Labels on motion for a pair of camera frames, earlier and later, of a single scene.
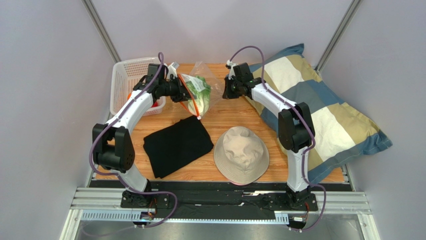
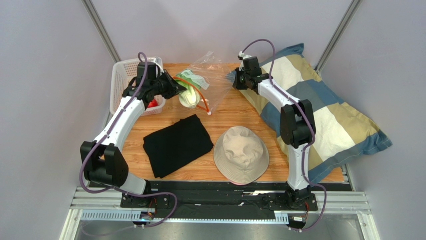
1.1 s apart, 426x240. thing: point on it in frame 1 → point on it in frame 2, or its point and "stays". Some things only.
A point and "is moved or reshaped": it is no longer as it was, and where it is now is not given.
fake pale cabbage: x=198 y=91 is moved or reshaped
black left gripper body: x=173 y=88 → x=163 y=86
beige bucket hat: x=241 y=155 stays
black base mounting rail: x=187 y=201 stays
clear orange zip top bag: x=206 y=93 is moved or reshaped
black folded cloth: x=176 y=144 stays
